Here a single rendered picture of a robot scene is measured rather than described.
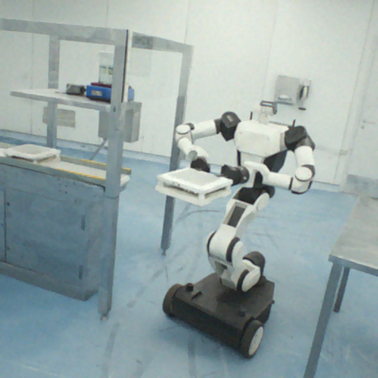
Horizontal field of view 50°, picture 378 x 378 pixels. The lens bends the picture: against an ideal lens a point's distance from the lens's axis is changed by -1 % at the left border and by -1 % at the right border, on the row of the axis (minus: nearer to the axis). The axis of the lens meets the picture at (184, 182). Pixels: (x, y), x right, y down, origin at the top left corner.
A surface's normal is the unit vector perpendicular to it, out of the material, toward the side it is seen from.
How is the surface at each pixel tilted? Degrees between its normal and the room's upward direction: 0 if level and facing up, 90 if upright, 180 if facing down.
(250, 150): 91
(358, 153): 90
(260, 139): 91
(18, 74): 90
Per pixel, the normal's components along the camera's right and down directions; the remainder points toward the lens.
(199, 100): -0.22, 0.25
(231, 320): -0.33, -0.55
